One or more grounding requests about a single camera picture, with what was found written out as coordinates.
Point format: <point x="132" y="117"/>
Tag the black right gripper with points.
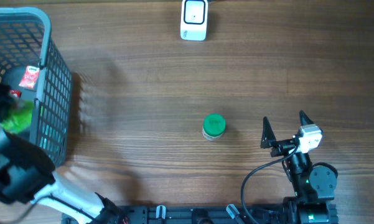
<point x="269" y="140"/>

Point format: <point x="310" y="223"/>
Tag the red Nescafe coffee stick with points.
<point x="16" y="93"/>

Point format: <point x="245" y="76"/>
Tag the green clear snack bag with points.
<point x="19" y="117"/>

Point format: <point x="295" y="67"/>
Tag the small red sauce sachet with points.
<point x="30" y="77"/>

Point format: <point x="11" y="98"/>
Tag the green lid jar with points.
<point x="214" y="126"/>

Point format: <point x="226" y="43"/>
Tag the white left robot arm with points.
<point x="27" y="174"/>

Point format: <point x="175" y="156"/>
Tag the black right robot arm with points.
<point x="313" y="184"/>

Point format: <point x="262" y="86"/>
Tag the white barcode scanner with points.
<point x="193" y="20"/>

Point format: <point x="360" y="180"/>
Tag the grey plastic mesh basket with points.
<point x="25" y="39"/>

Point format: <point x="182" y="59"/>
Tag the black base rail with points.
<point x="265" y="213"/>

